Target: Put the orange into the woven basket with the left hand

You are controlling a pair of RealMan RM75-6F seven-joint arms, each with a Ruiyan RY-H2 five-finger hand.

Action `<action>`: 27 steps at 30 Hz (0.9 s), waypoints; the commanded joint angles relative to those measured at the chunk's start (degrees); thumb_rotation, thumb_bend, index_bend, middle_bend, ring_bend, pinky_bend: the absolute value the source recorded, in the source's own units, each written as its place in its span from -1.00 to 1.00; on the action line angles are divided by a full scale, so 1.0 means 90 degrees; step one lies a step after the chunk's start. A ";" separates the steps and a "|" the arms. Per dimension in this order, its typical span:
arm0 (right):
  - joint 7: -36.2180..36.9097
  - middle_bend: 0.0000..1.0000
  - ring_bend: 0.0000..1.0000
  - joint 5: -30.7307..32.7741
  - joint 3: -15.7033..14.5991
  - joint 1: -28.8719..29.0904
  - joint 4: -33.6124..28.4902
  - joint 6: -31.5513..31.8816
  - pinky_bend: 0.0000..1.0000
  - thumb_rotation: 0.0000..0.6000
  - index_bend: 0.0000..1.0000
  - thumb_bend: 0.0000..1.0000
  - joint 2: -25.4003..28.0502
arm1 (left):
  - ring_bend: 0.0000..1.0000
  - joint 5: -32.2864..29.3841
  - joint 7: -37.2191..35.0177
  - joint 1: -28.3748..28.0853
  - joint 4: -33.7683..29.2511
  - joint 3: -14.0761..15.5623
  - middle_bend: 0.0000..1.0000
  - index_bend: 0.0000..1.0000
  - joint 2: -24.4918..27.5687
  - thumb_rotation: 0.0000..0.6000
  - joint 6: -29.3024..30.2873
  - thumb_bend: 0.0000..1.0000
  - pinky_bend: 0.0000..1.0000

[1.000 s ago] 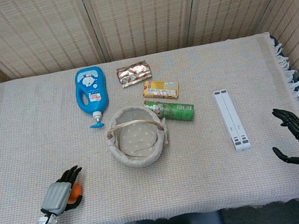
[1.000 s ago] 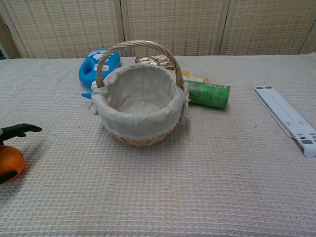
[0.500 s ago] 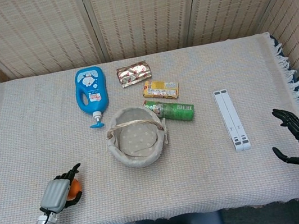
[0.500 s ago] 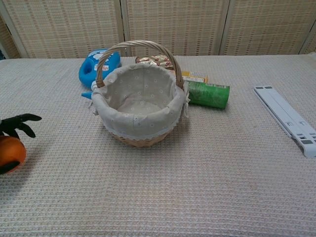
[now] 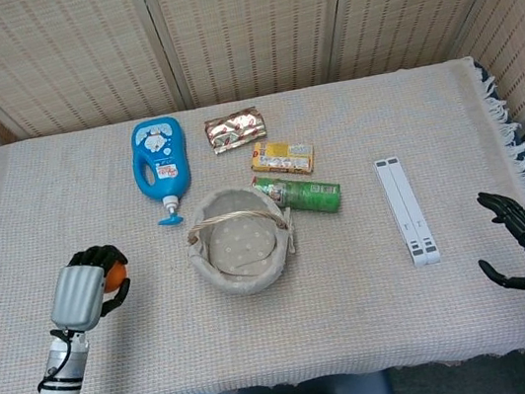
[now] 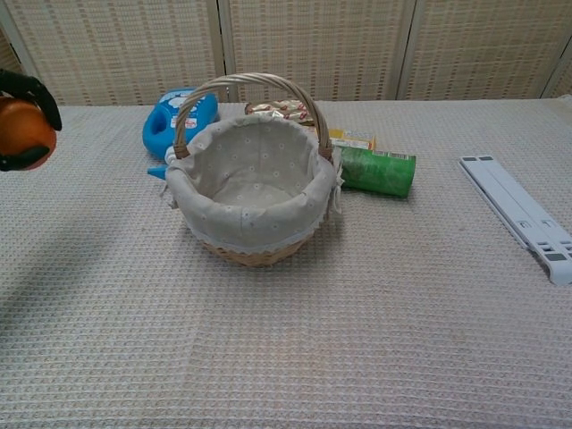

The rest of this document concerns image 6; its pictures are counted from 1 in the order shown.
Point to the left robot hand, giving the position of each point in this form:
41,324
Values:
31,111

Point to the orange fruit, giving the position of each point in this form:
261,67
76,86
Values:
24,132

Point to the grey fabric basket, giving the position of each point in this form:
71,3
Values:
254,179

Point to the grey woven tablecloth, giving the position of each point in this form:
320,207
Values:
286,290

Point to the blue pump detergent bottle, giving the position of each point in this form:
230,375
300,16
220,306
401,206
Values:
179,123

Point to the gold foil snack pack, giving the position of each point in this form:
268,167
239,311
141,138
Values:
279,111

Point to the yellow snack box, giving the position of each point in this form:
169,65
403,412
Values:
353,139

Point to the green cylindrical can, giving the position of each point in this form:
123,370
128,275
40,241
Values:
380,172

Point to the white folding laptop stand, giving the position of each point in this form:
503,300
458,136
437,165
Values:
520,212

